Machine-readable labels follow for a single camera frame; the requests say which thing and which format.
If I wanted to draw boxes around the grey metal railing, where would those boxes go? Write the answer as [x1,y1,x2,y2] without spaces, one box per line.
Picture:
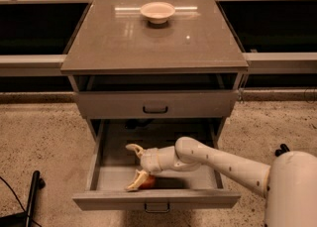
[0,0,317,77]

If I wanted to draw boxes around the open grey middle drawer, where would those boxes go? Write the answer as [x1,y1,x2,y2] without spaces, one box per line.
[73,119,240,213]

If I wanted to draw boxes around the black base leg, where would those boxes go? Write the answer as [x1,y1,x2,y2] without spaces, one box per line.
[274,144,289,157]
[0,170,46,227]

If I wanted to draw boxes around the closed grey top drawer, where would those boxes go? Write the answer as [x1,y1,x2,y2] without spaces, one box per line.
[75,90,238,119]

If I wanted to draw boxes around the grey drawer cabinet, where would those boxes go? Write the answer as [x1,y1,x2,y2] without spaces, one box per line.
[61,0,248,140]

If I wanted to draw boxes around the white ceramic bowl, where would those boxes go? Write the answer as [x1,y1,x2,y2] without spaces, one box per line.
[140,2,175,24]

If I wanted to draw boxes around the black left base leg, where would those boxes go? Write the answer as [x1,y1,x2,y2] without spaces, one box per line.
[0,170,46,227]

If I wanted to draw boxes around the red apple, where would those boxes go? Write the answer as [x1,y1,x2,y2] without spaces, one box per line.
[140,175,156,189]

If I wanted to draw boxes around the black right base leg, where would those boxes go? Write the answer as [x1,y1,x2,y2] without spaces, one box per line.
[274,144,289,157]

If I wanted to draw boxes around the black floor cable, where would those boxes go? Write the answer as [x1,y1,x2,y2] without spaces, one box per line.
[0,175,43,227]

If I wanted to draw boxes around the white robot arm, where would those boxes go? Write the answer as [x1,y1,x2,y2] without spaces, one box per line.
[126,137,317,227]

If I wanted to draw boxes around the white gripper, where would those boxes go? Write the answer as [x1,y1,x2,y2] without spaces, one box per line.
[125,144,161,192]

